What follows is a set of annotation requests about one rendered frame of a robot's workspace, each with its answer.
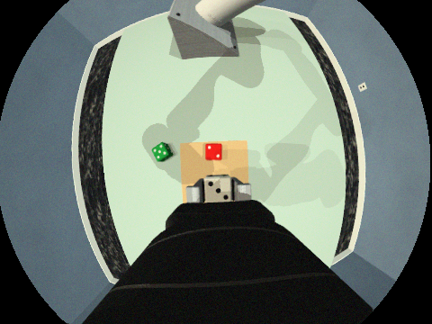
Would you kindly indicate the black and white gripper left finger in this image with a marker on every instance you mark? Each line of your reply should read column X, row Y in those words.
column 193, row 192

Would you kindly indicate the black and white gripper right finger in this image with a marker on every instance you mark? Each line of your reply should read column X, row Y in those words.
column 240, row 191

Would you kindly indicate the green die with white pips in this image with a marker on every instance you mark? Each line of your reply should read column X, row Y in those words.
column 162, row 152

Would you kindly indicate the red die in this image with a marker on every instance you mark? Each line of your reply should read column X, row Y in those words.
column 213, row 152

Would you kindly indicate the tan flat mat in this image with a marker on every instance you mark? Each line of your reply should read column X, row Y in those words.
column 194, row 165

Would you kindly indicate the white die with black pips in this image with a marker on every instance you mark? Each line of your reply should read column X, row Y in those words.
column 217, row 188

